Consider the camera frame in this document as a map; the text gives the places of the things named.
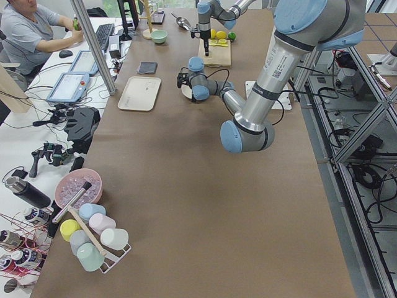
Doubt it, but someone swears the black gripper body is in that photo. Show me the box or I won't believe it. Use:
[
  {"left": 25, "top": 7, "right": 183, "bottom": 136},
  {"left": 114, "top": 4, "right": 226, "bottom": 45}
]
[{"left": 197, "top": 22, "right": 210, "bottom": 40}]

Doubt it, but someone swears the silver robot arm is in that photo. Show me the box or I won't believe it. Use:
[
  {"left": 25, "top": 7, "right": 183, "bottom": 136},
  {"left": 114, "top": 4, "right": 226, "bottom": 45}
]
[
  {"left": 178, "top": 0, "right": 366, "bottom": 153},
  {"left": 196, "top": 0, "right": 254, "bottom": 56}
]

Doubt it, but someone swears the cream rabbit tray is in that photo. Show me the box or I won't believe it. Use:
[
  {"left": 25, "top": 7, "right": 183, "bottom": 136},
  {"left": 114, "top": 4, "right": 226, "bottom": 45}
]
[{"left": 117, "top": 76, "right": 161, "bottom": 112}]

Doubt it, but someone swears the yellow plastic knife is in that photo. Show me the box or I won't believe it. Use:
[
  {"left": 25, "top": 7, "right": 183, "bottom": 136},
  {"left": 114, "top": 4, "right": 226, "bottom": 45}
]
[{"left": 209, "top": 42, "right": 229, "bottom": 48}]

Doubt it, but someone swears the yellow lemon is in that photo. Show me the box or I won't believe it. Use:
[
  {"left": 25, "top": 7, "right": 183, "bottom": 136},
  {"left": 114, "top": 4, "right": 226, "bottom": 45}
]
[
  {"left": 215, "top": 30, "right": 228, "bottom": 39},
  {"left": 210, "top": 29, "right": 216, "bottom": 39}
]

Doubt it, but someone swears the bamboo cutting board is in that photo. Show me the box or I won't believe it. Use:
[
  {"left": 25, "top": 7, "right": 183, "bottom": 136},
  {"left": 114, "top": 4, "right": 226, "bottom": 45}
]
[{"left": 198, "top": 40, "right": 231, "bottom": 67}]

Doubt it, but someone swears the steel scoop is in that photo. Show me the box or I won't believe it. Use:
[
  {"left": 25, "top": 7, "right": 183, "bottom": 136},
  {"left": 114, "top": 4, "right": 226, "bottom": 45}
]
[{"left": 171, "top": 13, "right": 190, "bottom": 31}]

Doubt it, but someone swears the green lime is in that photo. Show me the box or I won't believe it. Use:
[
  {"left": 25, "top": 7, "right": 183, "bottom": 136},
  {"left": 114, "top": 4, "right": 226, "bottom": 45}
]
[{"left": 228, "top": 32, "right": 236, "bottom": 42}]

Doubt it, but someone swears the mint green bowl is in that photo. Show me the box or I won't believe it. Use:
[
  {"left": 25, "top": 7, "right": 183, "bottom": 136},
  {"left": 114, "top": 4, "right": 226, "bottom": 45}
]
[{"left": 151, "top": 30, "right": 168, "bottom": 45}]

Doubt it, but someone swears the cream round plate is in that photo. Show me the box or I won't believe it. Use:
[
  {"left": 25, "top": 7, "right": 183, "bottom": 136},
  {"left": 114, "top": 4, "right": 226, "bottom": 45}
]
[{"left": 181, "top": 85, "right": 192, "bottom": 101}]

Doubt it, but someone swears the wooden cup tree stand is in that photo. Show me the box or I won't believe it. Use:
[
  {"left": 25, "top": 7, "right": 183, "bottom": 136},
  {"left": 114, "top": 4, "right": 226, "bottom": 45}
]
[{"left": 139, "top": 0, "right": 156, "bottom": 40}]

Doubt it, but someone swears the folded grey cloth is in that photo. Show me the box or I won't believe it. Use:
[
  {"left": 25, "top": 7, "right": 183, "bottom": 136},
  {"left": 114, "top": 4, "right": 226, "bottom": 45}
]
[{"left": 137, "top": 61, "right": 158, "bottom": 75}]

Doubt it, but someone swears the black monitor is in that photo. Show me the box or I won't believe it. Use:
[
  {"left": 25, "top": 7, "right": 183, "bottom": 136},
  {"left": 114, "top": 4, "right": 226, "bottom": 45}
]
[{"left": 117, "top": 0, "right": 139, "bottom": 41}]

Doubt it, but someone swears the black keyboard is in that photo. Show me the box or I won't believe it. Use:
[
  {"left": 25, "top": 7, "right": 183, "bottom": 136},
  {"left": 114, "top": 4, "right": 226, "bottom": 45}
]
[{"left": 96, "top": 24, "right": 115, "bottom": 52}]

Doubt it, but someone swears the blue teach pendant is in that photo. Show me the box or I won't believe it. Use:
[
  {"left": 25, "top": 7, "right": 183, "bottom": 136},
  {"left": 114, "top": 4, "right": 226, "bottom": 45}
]
[
  {"left": 46, "top": 72, "right": 90, "bottom": 103},
  {"left": 69, "top": 50, "right": 99, "bottom": 76}
]

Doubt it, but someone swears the black computer mouse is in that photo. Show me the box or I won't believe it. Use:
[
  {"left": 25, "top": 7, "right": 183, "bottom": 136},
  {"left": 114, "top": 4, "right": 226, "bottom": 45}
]
[{"left": 58, "top": 50, "right": 73, "bottom": 58}]

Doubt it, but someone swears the black plastic cover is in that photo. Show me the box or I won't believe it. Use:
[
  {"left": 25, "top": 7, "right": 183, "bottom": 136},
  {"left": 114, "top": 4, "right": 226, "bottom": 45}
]
[{"left": 64, "top": 107, "right": 100, "bottom": 154}]

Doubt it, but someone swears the seated person grey shirt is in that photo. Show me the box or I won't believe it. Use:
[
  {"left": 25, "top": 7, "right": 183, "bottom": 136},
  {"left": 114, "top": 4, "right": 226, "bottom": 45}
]
[{"left": 1, "top": 1, "right": 84, "bottom": 76}]

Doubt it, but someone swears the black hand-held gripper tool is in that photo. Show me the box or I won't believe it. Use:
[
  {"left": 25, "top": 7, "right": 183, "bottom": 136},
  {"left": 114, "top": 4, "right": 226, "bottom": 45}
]
[{"left": 29, "top": 142, "right": 74, "bottom": 178}]

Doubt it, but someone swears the pink ice bowl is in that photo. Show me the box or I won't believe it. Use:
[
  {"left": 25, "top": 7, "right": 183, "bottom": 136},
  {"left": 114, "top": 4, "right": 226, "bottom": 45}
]
[{"left": 55, "top": 168, "right": 102, "bottom": 209}]

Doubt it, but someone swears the blue plastic cup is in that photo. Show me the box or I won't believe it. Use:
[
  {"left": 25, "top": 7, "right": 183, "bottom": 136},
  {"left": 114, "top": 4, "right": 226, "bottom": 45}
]
[{"left": 79, "top": 203, "right": 106, "bottom": 223}]

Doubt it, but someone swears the pink plastic cup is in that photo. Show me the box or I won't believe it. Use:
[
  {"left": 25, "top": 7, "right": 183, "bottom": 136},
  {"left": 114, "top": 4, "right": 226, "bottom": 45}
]
[{"left": 88, "top": 213, "right": 116, "bottom": 235}]

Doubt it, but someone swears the white plastic cup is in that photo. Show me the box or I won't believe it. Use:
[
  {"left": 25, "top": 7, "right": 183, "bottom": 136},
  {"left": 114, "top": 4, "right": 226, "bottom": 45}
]
[{"left": 100, "top": 228, "right": 129, "bottom": 250}]

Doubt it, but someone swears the yellow plastic cup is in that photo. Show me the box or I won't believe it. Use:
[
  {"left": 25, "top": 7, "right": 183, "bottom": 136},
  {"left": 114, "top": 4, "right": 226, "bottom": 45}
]
[{"left": 60, "top": 219, "right": 81, "bottom": 242}]

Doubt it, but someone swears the black thermos bottle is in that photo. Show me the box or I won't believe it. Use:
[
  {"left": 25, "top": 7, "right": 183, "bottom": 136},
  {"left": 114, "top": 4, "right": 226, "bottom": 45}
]
[{"left": 4, "top": 176, "right": 51, "bottom": 209}]

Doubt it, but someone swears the grey plastic cup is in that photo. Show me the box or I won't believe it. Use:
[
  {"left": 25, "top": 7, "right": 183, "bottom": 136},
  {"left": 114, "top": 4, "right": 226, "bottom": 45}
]
[{"left": 69, "top": 230, "right": 91, "bottom": 256}]

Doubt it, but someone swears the white cup rack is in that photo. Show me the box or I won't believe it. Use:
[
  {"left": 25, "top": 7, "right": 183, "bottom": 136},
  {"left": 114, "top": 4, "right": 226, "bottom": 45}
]
[{"left": 67, "top": 207, "right": 132, "bottom": 274}]

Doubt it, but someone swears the mint plastic cup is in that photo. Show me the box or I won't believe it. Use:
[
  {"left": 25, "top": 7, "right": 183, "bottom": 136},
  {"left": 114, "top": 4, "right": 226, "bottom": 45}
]
[{"left": 76, "top": 243, "right": 105, "bottom": 272}]

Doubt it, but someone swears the aluminium frame post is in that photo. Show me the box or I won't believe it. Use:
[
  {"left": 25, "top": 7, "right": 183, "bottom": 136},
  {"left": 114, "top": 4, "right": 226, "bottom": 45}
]
[{"left": 70, "top": 0, "right": 116, "bottom": 96}]

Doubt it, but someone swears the steel ice tongs handle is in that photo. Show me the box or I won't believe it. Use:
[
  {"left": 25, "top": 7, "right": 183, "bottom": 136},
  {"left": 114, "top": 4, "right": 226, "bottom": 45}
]
[{"left": 51, "top": 181, "right": 92, "bottom": 224}]

